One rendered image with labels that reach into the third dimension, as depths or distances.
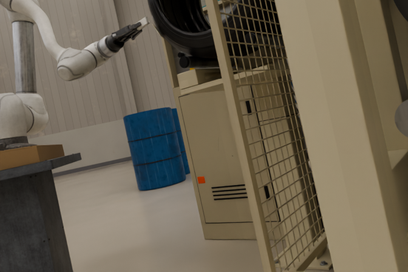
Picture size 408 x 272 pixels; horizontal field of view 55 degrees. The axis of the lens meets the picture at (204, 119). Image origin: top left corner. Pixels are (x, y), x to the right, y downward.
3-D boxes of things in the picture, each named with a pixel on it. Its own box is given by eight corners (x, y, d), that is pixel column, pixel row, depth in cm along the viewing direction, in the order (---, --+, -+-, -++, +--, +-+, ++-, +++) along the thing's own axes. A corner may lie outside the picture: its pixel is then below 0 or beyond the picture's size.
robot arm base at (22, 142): (-26, 155, 172) (-28, 142, 172) (3, 152, 194) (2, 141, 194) (14, 149, 171) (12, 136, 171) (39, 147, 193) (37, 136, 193)
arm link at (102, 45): (110, 40, 187) (118, 34, 184) (115, 57, 186) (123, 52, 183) (95, 39, 180) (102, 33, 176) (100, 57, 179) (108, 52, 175)
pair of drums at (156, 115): (190, 169, 611) (178, 108, 612) (202, 178, 481) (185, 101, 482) (139, 181, 600) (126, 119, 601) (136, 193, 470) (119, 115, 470)
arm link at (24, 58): (3, 136, 195) (26, 136, 217) (34, 134, 194) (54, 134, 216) (-4, -16, 198) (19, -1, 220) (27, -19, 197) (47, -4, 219)
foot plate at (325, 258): (292, 243, 190) (291, 239, 190) (348, 244, 175) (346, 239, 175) (268, 267, 169) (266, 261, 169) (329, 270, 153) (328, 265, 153)
